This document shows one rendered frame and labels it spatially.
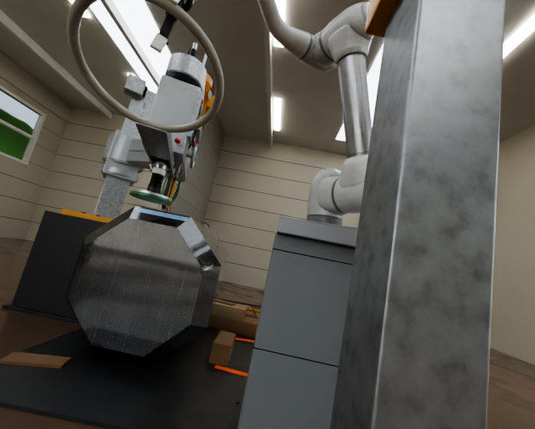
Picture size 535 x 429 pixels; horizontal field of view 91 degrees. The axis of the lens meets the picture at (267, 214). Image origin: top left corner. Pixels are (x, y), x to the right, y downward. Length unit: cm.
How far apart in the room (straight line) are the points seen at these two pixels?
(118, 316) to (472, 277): 163
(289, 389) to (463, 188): 89
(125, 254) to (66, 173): 778
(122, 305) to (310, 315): 108
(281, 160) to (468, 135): 724
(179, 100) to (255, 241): 561
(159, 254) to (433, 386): 149
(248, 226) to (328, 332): 613
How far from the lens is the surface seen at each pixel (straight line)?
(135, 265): 166
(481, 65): 32
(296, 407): 106
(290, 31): 124
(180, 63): 176
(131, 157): 260
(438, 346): 24
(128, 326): 170
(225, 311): 259
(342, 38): 118
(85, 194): 886
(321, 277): 97
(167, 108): 165
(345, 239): 95
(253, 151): 759
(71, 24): 110
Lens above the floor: 69
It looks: 10 degrees up
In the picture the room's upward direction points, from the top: 12 degrees clockwise
